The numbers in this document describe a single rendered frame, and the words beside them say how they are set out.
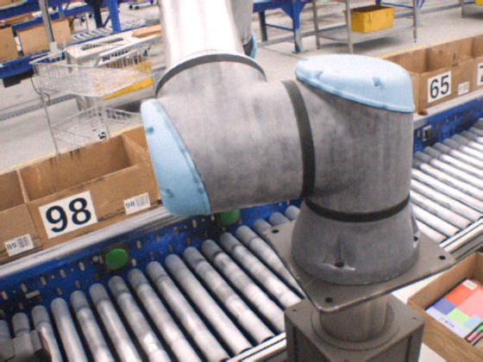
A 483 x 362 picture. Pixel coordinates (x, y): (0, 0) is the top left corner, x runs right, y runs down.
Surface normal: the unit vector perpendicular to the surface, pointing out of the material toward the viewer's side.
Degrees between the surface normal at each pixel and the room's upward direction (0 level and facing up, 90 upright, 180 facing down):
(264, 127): 53
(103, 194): 91
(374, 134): 88
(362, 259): 69
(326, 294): 2
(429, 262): 2
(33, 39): 89
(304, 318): 0
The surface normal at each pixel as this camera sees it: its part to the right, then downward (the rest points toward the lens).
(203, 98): -0.15, -0.44
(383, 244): 0.18, 0.08
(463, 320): -0.12, -0.88
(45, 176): 0.49, 0.35
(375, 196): 0.12, 0.43
